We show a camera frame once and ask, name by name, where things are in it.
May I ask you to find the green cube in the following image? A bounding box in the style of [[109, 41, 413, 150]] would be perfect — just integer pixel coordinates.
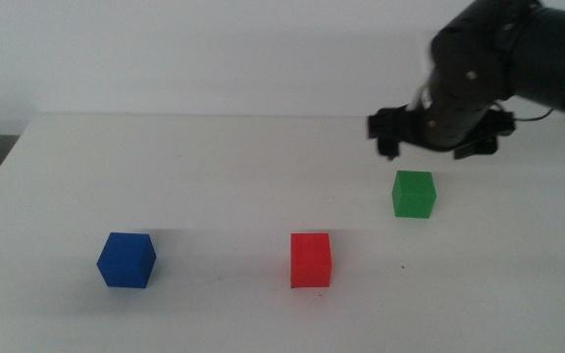
[[391, 170, 437, 220]]

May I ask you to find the red cube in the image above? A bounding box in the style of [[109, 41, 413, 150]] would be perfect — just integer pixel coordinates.
[[289, 232, 334, 289]]

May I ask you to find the blue cube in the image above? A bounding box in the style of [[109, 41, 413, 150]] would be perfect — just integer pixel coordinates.
[[96, 231, 158, 289]]

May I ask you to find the thin black right gripper cable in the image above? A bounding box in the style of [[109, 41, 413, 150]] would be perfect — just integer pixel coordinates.
[[505, 106, 556, 123]]

